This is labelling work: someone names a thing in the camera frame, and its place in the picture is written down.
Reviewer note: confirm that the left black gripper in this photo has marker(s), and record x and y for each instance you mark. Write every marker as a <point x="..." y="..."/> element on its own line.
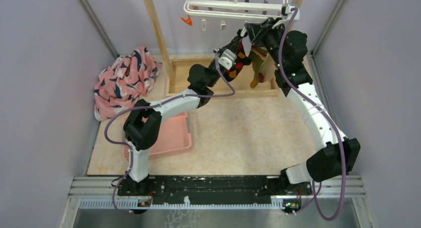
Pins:
<point x="233" y="46"/>

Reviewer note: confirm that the pink patterned cloth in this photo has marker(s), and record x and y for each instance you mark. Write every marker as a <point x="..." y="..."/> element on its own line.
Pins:
<point x="120" y="85"/>

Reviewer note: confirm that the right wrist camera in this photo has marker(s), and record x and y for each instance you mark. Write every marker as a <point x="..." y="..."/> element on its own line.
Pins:
<point x="289" y="12"/>

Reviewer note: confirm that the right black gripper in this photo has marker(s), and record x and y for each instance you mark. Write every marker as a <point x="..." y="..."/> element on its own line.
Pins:
<point x="258" y="33"/>

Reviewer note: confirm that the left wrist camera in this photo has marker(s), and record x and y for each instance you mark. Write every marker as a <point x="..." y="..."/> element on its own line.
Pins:
<point x="227" y="59"/>

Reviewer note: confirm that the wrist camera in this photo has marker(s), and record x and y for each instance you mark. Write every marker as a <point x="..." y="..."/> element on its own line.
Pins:
<point x="289" y="12"/>
<point x="227" y="59"/>

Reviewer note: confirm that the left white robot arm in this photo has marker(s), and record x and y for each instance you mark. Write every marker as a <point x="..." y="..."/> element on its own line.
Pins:
<point x="143" y="125"/>

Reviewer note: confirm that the argyle patterned sock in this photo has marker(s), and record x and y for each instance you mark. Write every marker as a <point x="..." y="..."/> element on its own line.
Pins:
<point x="241" y="60"/>

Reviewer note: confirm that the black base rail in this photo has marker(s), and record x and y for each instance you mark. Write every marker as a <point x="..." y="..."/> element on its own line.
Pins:
<point x="164" y="192"/>

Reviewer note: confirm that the green striped sock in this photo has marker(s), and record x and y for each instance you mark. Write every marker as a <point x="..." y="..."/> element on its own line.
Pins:
<point x="257" y="55"/>

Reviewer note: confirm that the white plastic clip hanger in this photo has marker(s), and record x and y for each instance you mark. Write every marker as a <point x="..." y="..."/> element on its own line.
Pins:
<point x="246" y="10"/>

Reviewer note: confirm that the wooden hanger stand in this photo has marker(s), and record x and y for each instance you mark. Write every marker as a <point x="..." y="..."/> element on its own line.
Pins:
<point x="290" y="72"/>

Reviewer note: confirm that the beige purple sock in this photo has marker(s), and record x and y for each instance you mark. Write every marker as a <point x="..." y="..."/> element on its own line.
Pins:
<point x="266" y="70"/>

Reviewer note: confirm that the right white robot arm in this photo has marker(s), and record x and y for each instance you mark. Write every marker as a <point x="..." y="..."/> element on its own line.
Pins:
<point x="335" y="153"/>

